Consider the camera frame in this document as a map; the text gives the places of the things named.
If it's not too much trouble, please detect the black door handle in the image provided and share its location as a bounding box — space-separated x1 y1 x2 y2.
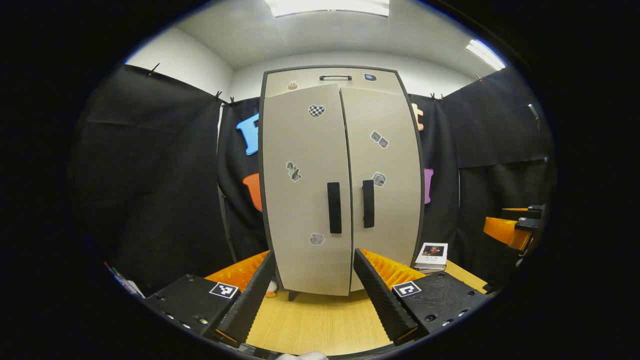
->
362 179 376 229
327 182 343 235

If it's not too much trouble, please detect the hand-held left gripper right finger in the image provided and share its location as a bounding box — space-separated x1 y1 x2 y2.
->
353 247 493 347

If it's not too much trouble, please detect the long ceiling light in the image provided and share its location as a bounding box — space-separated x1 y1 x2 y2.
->
265 0 391 18

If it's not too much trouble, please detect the grey shoe cabinet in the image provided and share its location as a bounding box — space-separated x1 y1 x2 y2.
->
257 65 427 302

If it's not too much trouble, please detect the black backdrop cloth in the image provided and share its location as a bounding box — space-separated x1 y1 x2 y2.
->
70 62 556 296

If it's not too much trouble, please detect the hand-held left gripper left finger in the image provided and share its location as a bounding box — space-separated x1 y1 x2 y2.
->
145 249 277 346

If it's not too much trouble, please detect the small ceiling light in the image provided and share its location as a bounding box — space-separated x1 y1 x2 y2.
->
466 40 507 71

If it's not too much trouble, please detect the white book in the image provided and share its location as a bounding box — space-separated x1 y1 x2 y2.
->
414 242 449 274

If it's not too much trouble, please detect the grey cabinet door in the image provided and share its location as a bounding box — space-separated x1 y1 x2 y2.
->
261 83 353 297
340 86 423 292

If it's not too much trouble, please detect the beige cabinet drawer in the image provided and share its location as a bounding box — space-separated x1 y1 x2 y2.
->
263 67 401 98

